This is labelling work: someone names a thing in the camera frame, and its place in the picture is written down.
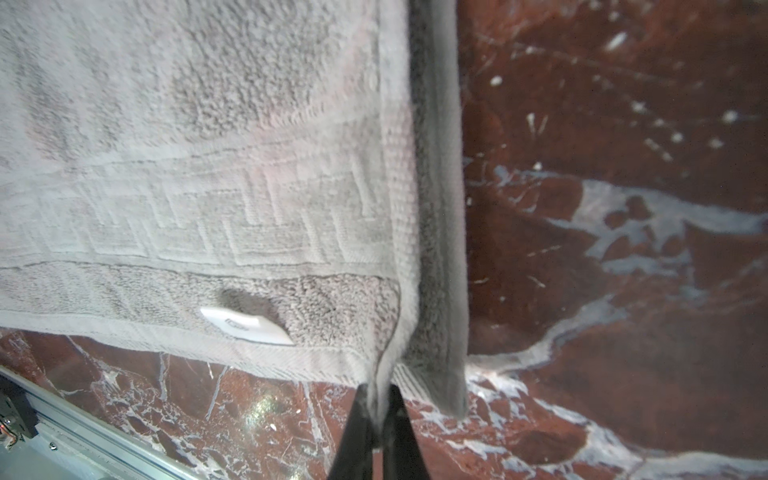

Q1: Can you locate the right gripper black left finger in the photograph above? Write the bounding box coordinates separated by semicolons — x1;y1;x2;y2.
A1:
327;384;375;480

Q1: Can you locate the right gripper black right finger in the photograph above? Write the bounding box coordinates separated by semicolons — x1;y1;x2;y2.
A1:
382;384;430;480

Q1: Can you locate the grey towel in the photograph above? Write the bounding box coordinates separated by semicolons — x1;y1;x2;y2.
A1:
1;1;469;418

